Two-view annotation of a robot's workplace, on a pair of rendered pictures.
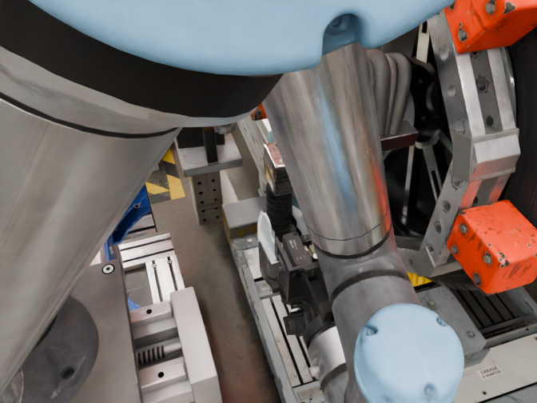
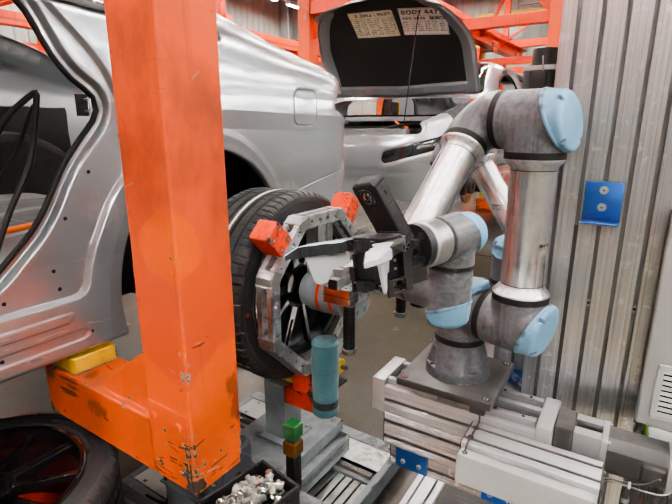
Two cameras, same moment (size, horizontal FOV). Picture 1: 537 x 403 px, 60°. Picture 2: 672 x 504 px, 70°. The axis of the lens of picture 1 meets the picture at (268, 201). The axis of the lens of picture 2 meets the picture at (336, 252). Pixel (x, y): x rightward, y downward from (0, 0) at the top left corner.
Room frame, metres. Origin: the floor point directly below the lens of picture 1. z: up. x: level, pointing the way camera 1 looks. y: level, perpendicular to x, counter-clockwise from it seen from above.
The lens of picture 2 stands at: (1.62, 1.07, 1.40)
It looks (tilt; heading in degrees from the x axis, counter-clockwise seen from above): 15 degrees down; 231
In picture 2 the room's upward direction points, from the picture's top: straight up
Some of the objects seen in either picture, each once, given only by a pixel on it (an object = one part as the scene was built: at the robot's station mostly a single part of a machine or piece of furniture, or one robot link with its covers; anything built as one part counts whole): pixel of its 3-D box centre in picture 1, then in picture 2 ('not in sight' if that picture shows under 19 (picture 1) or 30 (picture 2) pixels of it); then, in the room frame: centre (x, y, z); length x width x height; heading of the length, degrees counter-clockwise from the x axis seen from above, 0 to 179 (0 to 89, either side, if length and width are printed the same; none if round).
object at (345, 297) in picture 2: not in sight; (340, 293); (0.78, 0.06, 0.93); 0.09 x 0.05 x 0.05; 107
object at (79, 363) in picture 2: not in sight; (83, 353); (1.36, -0.49, 0.71); 0.14 x 0.14 x 0.05; 17
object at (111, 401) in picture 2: not in sight; (117, 372); (1.31, -0.33, 0.69); 0.52 x 0.17 x 0.35; 107
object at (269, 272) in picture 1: (279, 266); not in sight; (0.36, -0.01, 0.83); 0.09 x 0.05 x 0.02; 26
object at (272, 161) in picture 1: (302, 162); not in sight; (0.45, -0.04, 0.93); 0.09 x 0.05 x 0.05; 107
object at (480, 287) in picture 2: not in sight; (464, 306); (0.71, 0.44, 0.98); 0.13 x 0.12 x 0.14; 95
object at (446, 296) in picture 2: not in sight; (440, 290); (0.97, 0.56, 1.12); 0.11 x 0.08 x 0.11; 95
